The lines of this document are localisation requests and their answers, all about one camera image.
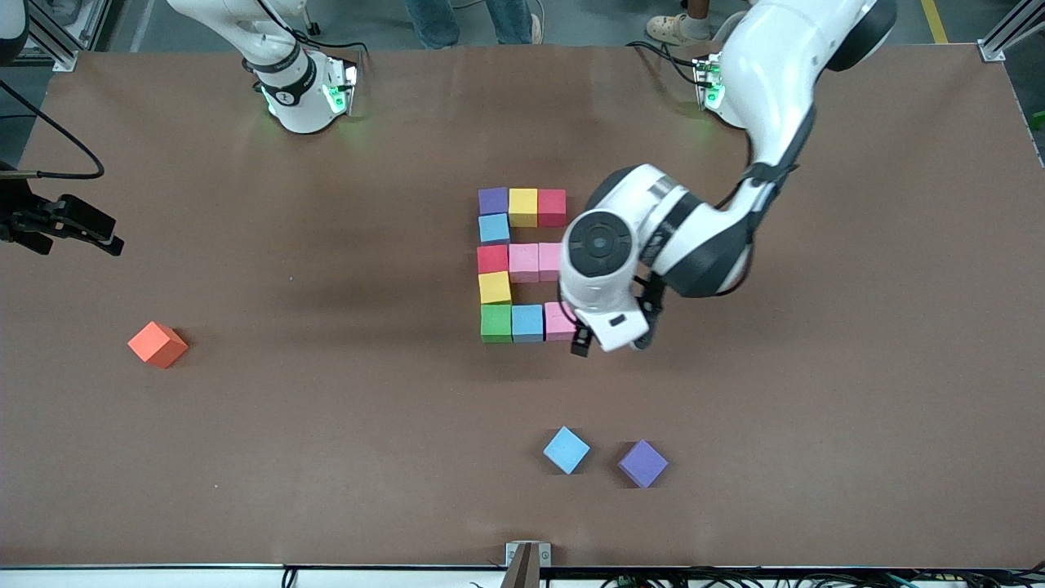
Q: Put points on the brown table cover mat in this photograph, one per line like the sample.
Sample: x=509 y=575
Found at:
x=522 y=392

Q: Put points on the orange foam block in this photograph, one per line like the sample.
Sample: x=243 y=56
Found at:
x=157 y=344

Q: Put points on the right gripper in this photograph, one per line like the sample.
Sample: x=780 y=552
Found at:
x=18 y=219

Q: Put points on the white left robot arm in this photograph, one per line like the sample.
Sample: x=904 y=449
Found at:
x=767 y=82

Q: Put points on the green foam block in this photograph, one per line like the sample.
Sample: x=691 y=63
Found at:
x=495 y=322

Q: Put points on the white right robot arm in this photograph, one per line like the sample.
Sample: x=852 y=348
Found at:
x=298 y=106

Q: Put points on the small green item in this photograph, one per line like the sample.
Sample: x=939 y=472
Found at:
x=1038 y=121

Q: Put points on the pink foam block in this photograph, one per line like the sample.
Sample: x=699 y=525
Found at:
x=558 y=322
x=524 y=263
x=549 y=261

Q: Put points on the blue foam block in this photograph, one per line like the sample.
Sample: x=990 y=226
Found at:
x=566 y=450
x=494 y=229
x=527 y=323

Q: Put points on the purple foam block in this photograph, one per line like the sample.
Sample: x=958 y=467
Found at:
x=642 y=463
x=493 y=201

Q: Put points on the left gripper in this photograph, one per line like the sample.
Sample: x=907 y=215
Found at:
x=581 y=342

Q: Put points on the red foam block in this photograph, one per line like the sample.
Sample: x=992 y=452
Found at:
x=552 y=207
x=492 y=260

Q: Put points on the person's blue jeans legs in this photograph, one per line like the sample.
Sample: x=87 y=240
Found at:
x=473 y=20

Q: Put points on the yellow foam block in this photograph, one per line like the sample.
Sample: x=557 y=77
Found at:
x=494 y=288
x=523 y=207

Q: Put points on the person's sandalled foot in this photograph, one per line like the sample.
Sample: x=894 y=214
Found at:
x=673 y=28

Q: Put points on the metal camera post bracket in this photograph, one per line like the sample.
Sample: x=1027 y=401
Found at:
x=526 y=555

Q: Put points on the aluminium frame post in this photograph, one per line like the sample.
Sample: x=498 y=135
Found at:
x=1012 y=33
x=57 y=45

